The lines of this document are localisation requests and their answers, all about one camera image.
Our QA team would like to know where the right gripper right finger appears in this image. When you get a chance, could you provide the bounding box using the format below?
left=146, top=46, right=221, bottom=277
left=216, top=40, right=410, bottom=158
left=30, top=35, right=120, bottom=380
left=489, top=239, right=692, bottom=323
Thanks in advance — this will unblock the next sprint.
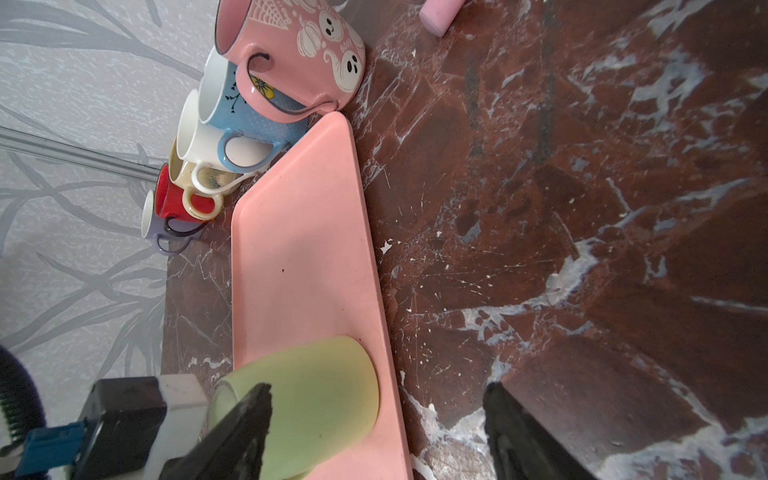
left=483, top=382, right=594, bottom=480

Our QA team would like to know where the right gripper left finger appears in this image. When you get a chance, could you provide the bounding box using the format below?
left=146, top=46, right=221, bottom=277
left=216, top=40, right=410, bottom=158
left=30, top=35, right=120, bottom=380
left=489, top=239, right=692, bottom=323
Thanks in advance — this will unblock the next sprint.
left=160, top=383, right=273, bottom=479

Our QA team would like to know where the light green mug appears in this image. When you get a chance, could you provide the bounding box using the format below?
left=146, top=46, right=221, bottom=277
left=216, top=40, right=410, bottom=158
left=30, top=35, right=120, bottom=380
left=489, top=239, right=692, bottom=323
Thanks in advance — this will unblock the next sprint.
left=208, top=336, right=380, bottom=479

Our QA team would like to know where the lavender purple mug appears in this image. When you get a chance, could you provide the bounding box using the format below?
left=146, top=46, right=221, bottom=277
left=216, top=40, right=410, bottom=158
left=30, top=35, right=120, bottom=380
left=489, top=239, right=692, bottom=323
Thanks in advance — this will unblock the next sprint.
left=141, top=191, right=206, bottom=256

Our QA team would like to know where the red mug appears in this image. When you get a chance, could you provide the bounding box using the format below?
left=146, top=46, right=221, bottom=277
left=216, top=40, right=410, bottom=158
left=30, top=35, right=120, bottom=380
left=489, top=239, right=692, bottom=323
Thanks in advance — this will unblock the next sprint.
left=154, top=164, right=220, bottom=224

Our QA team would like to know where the beige speckled round mug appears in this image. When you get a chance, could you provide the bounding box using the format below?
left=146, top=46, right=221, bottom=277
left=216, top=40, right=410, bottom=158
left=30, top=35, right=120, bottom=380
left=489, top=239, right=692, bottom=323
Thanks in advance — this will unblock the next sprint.
left=168, top=141, right=240, bottom=221

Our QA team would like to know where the white mug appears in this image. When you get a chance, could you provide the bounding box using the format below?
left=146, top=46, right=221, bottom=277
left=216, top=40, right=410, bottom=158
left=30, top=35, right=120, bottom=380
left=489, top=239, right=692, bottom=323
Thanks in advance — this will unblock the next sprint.
left=176, top=89, right=280, bottom=194

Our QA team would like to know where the blue dotted mug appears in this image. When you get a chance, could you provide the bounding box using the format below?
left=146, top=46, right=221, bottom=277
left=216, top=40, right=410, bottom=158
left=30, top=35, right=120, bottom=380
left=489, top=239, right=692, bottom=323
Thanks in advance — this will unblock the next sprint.
left=198, top=49, right=309, bottom=174

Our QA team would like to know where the pink patterned mug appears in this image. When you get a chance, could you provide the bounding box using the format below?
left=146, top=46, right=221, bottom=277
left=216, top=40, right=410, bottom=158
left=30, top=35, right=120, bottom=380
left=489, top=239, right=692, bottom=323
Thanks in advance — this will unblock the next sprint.
left=215, top=0, right=366, bottom=123

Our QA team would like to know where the pink plastic tray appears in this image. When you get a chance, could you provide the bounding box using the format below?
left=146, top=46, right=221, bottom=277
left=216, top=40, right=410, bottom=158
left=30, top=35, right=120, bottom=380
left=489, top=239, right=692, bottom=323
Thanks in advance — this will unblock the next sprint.
left=231, top=112, right=412, bottom=479

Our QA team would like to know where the purple pink spatula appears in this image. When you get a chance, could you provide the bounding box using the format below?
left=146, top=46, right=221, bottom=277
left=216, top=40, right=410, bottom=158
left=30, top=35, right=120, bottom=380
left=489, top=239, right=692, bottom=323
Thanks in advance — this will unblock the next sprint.
left=419, top=0, right=465, bottom=37

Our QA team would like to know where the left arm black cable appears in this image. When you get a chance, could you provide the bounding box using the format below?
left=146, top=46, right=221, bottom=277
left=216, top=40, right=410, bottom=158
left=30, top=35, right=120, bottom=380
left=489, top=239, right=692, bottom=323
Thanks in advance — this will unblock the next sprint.
left=0, top=344, right=48, bottom=445

